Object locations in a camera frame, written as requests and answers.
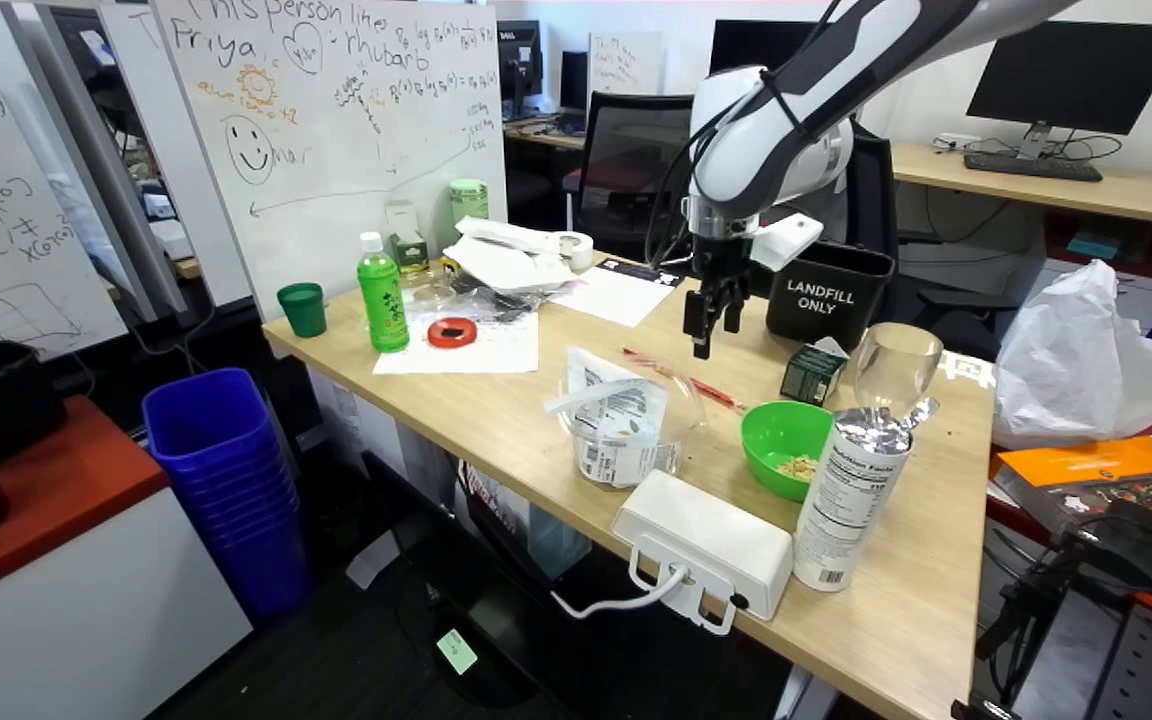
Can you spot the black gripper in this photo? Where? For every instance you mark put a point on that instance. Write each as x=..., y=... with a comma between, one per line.
x=721, y=261

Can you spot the red straw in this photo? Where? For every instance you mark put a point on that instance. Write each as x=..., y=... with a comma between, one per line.
x=683, y=376

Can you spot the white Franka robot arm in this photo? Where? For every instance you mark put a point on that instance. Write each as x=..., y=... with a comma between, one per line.
x=869, y=42

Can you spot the black storage box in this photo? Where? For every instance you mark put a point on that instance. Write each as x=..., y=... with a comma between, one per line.
x=821, y=302

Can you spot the white power box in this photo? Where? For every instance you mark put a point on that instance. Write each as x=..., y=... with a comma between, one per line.
x=701, y=535

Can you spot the black flat strip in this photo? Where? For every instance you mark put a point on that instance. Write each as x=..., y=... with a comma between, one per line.
x=642, y=273

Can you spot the small black device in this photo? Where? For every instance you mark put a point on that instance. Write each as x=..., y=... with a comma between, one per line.
x=808, y=376

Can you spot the green plastic bowl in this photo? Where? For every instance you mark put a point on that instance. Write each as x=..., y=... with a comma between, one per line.
x=769, y=441

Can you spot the white snack bag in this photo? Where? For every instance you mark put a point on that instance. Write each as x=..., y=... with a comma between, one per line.
x=618, y=435

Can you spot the white tape roll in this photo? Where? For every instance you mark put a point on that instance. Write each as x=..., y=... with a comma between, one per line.
x=579, y=248

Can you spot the clear plastic cup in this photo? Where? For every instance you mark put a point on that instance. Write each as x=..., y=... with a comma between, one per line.
x=890, y=367

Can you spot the black mesh office chair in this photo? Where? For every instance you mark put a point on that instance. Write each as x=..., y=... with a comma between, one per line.
x=629, y=163

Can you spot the black high chair back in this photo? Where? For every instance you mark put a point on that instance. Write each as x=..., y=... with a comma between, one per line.
x=872, y=203

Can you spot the pile of white papers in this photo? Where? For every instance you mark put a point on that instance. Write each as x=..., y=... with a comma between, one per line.
x=508, y=261

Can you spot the white printed paper sheet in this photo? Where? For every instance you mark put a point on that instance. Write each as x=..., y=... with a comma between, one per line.
x=496, y=355

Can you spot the silver labelled canister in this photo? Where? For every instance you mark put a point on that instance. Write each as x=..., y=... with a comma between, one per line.
x=840, y=504

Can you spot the medium black monitor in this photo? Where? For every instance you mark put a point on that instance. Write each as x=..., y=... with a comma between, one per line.
x=740, y=47

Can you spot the small written whiteboard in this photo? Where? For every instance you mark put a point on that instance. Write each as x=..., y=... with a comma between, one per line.
x=627, y=61

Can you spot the green wipes container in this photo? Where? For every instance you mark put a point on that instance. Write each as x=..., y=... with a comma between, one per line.
x=465, y=203

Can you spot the red tape roll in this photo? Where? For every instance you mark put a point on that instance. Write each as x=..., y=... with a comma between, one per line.
x=434, y=335

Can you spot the clear bottle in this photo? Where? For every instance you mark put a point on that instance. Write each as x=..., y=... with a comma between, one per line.
x=405, y=242

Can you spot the small black monitor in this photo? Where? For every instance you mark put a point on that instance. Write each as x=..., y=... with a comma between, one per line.
x=519, y=61

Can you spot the green plastic bottle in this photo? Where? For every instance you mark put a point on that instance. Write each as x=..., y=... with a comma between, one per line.
x=380, y=302

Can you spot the black keyboard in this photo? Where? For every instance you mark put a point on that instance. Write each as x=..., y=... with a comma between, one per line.
x=1030, y=166

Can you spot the white plastic bag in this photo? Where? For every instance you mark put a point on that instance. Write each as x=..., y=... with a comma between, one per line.
x=1081, y=360

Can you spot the black floor plate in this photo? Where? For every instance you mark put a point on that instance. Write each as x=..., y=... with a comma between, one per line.
x=496, y=614

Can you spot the orange book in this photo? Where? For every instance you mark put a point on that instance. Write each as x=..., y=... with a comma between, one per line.
x=1081, y=466

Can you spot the long wooden desk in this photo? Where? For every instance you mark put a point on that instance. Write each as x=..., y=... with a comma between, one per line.
x=1111, y=199

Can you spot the whiteboard with smiley drawing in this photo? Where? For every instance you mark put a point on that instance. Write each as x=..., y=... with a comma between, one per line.
x=338, y=163

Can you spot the green cup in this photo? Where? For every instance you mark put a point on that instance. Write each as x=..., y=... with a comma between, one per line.
x=302, y=309

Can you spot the large black monitor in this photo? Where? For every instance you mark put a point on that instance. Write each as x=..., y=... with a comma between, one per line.
x=1070, y=73

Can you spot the black glossy magazine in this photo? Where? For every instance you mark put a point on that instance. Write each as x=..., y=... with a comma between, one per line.
x=1139, y=525

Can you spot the stack of blue bins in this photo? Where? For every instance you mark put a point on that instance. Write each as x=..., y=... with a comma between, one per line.
x=243, y=504

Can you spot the white cabinet with red top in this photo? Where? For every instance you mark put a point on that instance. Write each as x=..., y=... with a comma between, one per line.
x=69, y=627

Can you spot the whiteboard with dense writing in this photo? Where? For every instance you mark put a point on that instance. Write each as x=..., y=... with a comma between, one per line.
x=1, y=242

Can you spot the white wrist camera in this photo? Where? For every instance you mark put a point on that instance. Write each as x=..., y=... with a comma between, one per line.
x=780, y=242

